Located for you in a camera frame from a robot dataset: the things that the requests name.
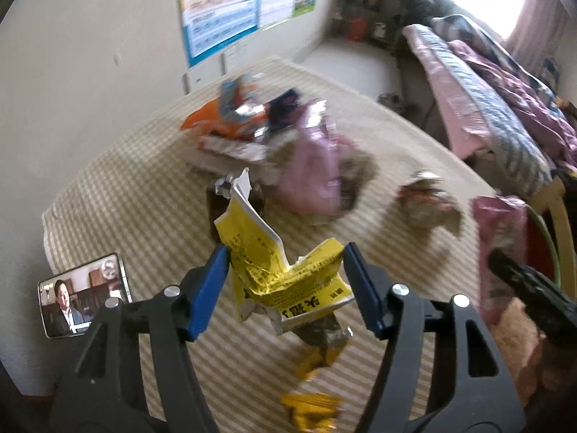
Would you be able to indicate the smartphone with lit screen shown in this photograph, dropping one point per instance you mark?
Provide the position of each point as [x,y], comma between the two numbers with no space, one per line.
[85,295]

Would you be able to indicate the small yellow foil wrapper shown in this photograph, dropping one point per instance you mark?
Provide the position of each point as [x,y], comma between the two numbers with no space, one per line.
[311,410]

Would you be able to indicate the blue and white patterned blanket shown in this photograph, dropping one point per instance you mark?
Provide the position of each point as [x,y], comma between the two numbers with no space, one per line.
[491,117]

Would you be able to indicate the small pink plastic wrapper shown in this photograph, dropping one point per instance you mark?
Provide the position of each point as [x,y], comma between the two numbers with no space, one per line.
[500,239]

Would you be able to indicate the wall poster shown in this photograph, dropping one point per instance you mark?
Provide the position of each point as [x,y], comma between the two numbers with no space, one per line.
[225,13]

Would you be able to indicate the red bin with green rim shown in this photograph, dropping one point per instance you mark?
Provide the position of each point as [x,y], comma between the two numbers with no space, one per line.
[541,246]

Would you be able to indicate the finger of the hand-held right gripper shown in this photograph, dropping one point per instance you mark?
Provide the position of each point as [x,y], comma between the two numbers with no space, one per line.
[532,286]

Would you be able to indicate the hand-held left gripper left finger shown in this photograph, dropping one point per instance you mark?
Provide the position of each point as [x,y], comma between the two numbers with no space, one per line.
[207,295]

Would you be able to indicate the yellow and white paper wrapper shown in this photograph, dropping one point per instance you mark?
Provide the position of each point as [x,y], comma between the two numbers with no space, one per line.
[270,275]

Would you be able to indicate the orange snack bag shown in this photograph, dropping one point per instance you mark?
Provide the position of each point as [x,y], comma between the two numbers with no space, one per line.
[212,121]

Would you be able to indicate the brown foil wrapper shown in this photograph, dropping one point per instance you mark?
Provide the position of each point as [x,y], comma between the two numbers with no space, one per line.
[212,209]

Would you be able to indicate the large pink foil wrapper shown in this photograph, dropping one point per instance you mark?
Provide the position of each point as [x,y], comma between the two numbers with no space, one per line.
[311,171]

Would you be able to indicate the yellow wooden chair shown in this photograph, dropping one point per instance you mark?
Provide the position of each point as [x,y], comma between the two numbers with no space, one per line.
[563,221]

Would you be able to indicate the pink curtain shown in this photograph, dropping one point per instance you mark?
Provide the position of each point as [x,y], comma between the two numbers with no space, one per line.
[541,13]

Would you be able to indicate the dark cluttered shelf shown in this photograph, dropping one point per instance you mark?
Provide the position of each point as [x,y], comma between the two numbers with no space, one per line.
[369,13]

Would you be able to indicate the dark blue wrapper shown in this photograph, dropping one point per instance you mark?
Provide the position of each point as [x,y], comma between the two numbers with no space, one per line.
[286,104]

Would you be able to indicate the silver and yellow crumpled wrapper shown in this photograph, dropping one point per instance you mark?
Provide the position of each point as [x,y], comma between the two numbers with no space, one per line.
[322,340]

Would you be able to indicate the dark slipper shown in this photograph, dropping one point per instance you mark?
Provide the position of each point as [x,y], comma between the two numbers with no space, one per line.
[392,100]

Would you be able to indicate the blue and orange packet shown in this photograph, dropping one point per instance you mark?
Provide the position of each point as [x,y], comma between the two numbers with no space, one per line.
[234,92]

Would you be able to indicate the bed with checkered blanket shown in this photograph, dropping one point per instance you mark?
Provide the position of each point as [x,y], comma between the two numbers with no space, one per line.
[509,76]

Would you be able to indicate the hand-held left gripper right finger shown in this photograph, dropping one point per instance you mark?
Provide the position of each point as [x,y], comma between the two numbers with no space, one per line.
[360,293]

